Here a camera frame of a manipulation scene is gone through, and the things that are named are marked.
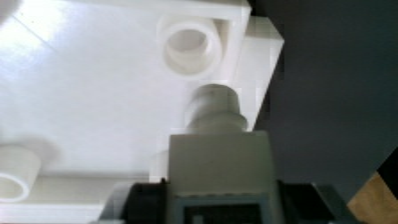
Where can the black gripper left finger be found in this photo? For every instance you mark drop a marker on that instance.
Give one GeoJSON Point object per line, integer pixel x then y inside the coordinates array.
{"type": "Point", "coordinates": [147, 203]}

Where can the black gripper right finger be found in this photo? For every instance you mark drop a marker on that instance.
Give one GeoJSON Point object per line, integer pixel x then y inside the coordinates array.
{"type": "Point", "coordinates": [301, 203]}

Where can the white leg with tag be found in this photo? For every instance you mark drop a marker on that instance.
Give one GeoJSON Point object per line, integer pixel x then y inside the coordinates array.
{"type": "Point", "coordinates": [223, 185]}

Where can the white square tabletop panel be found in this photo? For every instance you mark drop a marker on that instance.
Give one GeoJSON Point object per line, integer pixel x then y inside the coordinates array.
{"type": "Point", "coordinates": [106, 60]}

